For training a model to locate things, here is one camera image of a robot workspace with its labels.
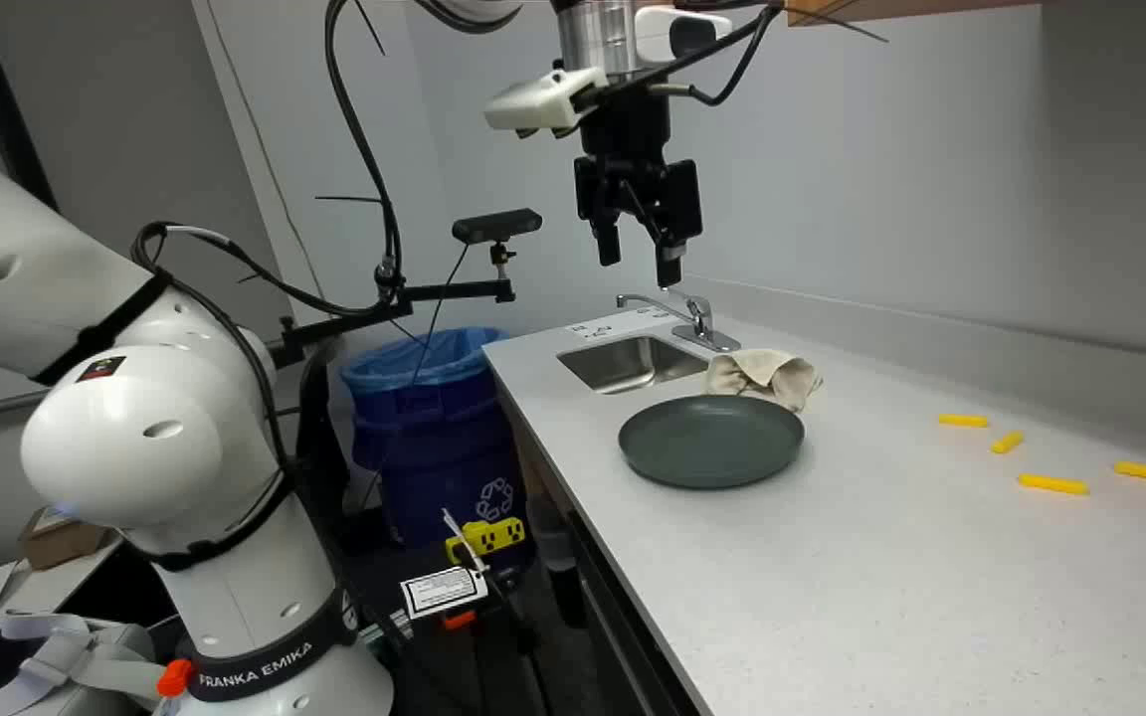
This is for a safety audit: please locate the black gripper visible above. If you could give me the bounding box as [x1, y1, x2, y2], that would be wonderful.
[574, 83, 709, 290]

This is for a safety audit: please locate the cream cloth towel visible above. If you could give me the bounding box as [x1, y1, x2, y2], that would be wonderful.
[699, 346, 826, 419]

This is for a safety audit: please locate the grey round plate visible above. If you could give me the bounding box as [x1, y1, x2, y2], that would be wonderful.
[618, 391, 806, 494]

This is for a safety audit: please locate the steel sink basin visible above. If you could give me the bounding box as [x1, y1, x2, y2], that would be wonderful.
[551, 330, 712, 396]

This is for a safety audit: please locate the blue plastic bin liner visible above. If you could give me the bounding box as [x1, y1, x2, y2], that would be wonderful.
[339, 323, 513, 403]

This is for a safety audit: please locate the blue recycling bin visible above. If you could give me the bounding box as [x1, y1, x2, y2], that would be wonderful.
[339, 323, 534, 558]

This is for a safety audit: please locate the wooden shelf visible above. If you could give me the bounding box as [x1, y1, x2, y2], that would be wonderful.
[782, 0, 1041, 28]

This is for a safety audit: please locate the dark counter cabinet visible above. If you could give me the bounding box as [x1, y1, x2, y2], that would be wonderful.
[505, 372, 724, 716]

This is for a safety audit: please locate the white label tag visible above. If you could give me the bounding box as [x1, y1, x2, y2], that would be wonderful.
[397, 566, 494, 619]

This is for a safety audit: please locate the orange round button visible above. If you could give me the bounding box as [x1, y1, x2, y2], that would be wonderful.
[152, 655, 199, 705]

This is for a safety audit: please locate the brown cardboard box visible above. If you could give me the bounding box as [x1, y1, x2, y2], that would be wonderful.
[15, 508, 118, 578]

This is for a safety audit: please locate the black stereo camera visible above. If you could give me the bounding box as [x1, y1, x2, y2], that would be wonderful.
[449, 204, 545, 250]

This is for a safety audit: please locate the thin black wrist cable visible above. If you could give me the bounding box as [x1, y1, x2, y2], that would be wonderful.
[647, 0, 789, 111]

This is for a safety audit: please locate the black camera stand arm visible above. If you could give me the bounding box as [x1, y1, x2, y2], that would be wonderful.
[270, 237, 525, 370]

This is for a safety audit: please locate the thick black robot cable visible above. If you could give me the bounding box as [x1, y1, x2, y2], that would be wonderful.
[321, 0, 409, 296]

